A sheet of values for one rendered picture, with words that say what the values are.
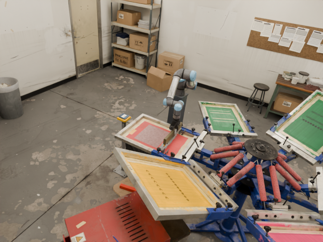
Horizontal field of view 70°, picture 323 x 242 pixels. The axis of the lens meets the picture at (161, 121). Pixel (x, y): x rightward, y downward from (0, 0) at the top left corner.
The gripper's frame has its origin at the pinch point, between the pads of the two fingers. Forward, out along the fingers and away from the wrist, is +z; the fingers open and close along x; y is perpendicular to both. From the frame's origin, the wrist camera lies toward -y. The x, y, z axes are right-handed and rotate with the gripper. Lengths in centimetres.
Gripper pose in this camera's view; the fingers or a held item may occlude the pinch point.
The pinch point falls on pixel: (173, 133)
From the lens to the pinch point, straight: 255.7
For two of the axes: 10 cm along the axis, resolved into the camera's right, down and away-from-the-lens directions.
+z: -1.0, 8.3, 5.5
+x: -8.7, -3.4, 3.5
